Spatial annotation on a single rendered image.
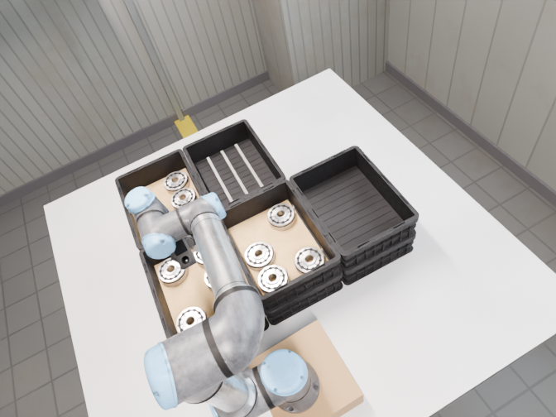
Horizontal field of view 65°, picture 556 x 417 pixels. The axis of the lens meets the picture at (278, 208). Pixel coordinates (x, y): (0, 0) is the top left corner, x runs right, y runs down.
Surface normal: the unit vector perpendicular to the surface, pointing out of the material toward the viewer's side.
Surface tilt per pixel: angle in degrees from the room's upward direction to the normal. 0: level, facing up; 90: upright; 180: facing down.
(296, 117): 0
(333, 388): 4
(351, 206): 0
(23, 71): 90
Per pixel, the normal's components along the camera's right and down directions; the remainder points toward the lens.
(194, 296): -0.17, -0.58
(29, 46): 0.46, 0.67
